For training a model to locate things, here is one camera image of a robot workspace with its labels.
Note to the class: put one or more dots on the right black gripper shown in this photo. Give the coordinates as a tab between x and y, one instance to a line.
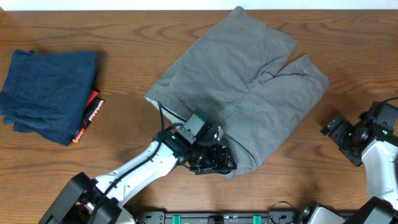
336	135

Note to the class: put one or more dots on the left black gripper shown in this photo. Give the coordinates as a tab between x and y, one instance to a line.
213	166

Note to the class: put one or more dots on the grey shorts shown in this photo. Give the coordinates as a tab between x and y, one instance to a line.
239	75

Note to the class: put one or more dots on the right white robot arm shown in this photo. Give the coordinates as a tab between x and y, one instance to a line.
375	147

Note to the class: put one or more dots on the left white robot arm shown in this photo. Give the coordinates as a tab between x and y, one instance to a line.
102	199

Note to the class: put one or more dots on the orange black folded item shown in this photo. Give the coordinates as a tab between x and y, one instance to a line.
93	106

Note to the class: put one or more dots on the folded navy blue garment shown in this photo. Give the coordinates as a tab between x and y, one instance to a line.
47	93

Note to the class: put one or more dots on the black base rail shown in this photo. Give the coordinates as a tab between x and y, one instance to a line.
312	213

